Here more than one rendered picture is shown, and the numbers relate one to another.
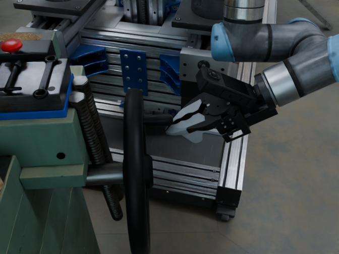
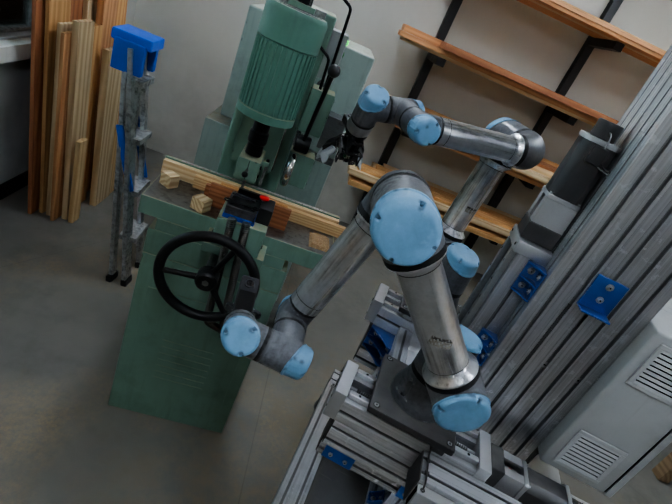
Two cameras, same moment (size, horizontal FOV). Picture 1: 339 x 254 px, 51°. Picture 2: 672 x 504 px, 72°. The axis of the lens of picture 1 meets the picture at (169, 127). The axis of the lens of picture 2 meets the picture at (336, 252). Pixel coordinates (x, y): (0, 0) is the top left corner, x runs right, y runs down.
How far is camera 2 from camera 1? 1.19 m
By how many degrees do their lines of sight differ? 66
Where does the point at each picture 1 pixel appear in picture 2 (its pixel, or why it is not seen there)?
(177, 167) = (299, 483)
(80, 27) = (406, 328)
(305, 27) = (287, 337)
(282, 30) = (287, 324)
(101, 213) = (276, 441)
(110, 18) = not seen: hidden behind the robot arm
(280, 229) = not seen: outside the picture
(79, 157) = not seen: hidden behind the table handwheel
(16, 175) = (210, 224)
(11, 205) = (195, 222)
